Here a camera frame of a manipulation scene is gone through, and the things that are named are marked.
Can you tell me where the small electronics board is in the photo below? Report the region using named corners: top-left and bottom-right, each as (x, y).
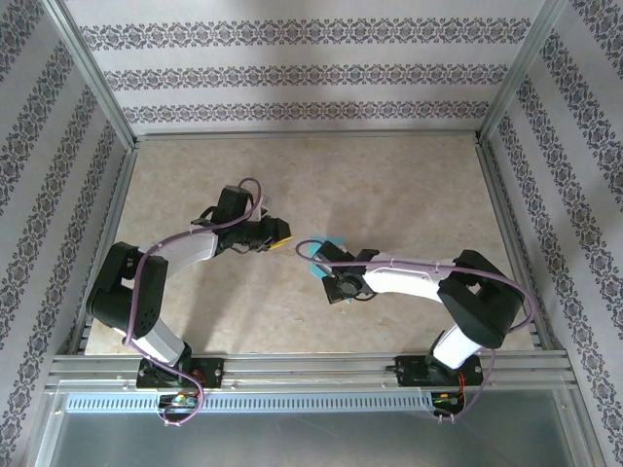
top-left (158, 392), bottom-right (201, 410)
top-left (431, 391), bottom-right (466, 408)

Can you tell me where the grey metal panel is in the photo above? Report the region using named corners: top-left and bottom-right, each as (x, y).
top-left (28, 388), bottom-right (607, 467)

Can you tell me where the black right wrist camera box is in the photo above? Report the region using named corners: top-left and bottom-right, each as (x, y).
top-left (314, 241), bottom-right (382, 276)

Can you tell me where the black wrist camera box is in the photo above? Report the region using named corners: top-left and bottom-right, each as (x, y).
top-left (314, 241), bottom-right (382, 276)
top-left (191, 185), bottom-right (275, 229)

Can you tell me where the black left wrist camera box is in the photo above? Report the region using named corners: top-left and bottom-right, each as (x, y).
top-left (191, 185), bottom-right (275, 229)

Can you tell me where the wide aluminium mounting rail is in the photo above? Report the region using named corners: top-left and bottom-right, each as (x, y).
top-left (46, 352), bottom-right (575, 393)

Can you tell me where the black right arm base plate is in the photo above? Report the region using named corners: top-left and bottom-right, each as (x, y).
top-left (396, 354), bottom-right (486, 388)

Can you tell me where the aluminium frame rail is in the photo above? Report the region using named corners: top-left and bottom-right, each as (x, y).
top-left (474, 135), bottom-right (559, 352)
top-left (131, 128), bottom-right (483, 143)
top-left (67, 143), bottom-right (140, 355)

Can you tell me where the slotted grey cable duct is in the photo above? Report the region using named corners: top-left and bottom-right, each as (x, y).
top-left (65, 391), bottom-right (437, 414)

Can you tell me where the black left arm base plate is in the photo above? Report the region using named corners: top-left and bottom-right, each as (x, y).
top-left (135, 357), bottom-right (226, 390)

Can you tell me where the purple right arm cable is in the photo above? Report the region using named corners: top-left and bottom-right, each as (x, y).
top-left (295, 238), bottom-right (536, 424)

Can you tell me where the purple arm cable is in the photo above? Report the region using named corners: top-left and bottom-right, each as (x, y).
top-left (295, 238), bottom-right (536, 424)
top-left (121, 177), bottom-right (267, 428)

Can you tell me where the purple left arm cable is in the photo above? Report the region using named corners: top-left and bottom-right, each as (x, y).
top-left (121, 177), bottom-right (267, 428)

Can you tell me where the aluminium frame post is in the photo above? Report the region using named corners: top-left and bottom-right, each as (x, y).
top-left (475, 0), bottom-right (571, 147)
top-left (42, 0), bottom-right (138, 150)

